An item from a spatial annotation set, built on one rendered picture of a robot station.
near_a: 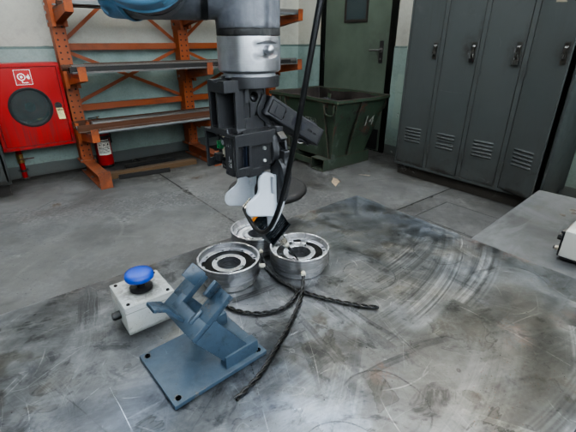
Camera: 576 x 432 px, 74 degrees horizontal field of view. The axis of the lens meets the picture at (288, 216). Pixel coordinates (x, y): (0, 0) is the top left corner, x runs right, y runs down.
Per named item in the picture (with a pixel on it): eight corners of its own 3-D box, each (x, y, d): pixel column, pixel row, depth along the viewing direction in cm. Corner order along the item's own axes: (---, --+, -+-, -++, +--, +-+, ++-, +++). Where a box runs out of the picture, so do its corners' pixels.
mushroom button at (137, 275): (152, 288, 59) (147, 260, 57) (162, 300, 56) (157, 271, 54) (125, 297, 57) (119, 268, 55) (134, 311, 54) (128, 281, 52)
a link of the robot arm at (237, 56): (255, 36, 50) (297, 36, 45) (255, 74, 52) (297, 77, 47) (204, 36, 46) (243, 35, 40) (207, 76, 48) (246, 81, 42)
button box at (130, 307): (159, 292, 62) (155, 267, 60) (177, 315, 57) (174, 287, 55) (106, 313, 57) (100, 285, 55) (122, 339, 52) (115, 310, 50)
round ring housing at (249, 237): (231, 236, 80) (230, 218, 78) (281, 232, 82) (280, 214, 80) (232, 261, 71) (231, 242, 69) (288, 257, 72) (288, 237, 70)
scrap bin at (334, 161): (268, 154, 433) (267, 89, 404) (317, 144, 475) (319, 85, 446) (333, 177, 359) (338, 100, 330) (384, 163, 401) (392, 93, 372)
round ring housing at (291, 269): (268, 252, 74) (268, 233, 72) (322, 249, 75) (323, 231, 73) (272, 283, 64) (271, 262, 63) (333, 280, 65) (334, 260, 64)
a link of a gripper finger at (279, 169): (261, 199, 54) (255, 137, 51) (272, 196, 55) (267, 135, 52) (284, 206, 51) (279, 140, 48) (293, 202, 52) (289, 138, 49)
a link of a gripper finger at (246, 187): (220, 225, 57) (219, 166, 52) (252, 214, 60) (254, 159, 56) (231, 234, 55) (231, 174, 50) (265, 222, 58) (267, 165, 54)
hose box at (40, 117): (15, 186, 338) (-24, 64, 297) (11, 179, 356) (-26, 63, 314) (121, 167, 390) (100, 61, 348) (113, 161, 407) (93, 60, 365)
